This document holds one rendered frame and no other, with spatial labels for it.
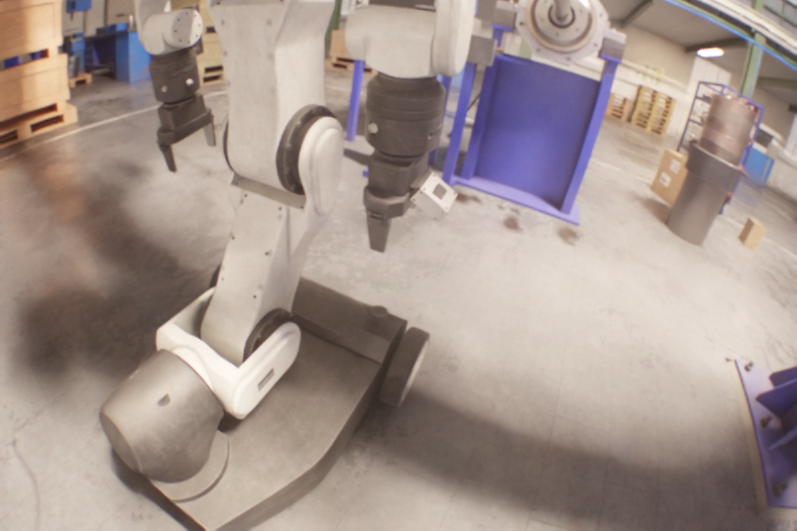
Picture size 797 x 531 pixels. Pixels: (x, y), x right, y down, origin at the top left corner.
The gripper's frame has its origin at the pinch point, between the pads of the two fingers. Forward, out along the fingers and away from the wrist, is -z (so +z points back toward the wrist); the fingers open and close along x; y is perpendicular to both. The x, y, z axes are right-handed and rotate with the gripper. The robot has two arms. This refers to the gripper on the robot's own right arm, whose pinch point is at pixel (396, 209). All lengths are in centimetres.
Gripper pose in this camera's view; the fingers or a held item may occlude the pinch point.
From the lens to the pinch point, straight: 49.5
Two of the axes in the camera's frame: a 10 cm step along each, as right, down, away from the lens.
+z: 0.7, -7.4, -6.6
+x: 4.0, -5.9, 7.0
